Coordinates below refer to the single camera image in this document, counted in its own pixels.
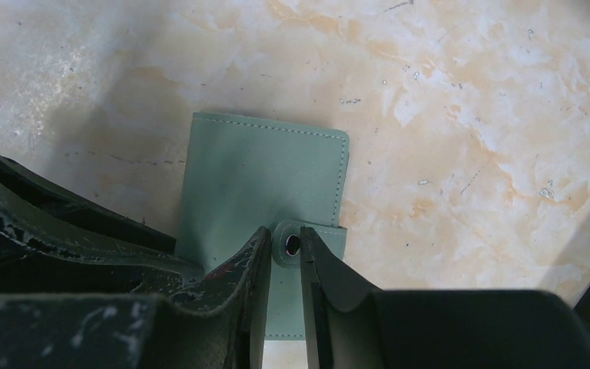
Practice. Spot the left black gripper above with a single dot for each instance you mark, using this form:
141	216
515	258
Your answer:
55	241

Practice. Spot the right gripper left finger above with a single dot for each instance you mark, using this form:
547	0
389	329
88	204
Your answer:
61	314

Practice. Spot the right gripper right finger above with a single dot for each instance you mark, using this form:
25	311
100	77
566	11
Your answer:
351	323

